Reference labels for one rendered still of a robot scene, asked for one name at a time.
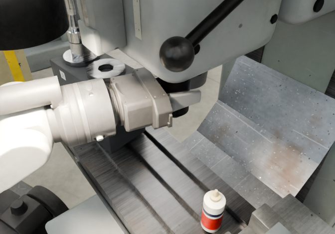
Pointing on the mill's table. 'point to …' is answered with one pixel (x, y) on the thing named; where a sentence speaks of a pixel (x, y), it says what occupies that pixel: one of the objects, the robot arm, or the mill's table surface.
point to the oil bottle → (213, 211)
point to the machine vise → (287, 218)
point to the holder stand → (90, 72)
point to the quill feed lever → (200, 32)
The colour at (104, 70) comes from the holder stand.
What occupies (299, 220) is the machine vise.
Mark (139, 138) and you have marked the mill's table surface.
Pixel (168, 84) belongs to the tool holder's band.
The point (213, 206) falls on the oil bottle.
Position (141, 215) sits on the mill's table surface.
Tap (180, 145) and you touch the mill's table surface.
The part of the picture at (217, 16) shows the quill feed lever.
